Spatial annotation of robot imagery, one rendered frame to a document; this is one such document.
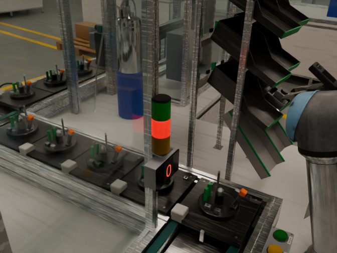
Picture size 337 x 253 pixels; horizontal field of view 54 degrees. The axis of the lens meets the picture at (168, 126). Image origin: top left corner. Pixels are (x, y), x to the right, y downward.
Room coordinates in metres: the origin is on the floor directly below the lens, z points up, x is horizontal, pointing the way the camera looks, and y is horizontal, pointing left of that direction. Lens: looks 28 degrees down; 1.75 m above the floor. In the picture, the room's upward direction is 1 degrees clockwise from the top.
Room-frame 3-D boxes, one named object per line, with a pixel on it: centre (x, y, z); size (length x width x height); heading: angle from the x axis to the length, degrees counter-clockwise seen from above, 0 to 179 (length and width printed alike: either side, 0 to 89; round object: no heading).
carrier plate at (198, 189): (0.87, -0.18, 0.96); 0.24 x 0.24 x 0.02; 60
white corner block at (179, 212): (0.84, -0.04, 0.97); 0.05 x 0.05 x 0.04; 60
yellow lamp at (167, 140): (0.77, 0.02, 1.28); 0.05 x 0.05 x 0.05
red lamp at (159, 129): (0.77, 0.02, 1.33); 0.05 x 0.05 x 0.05
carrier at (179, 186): (1.00, 0.05, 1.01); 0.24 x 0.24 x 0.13; 60
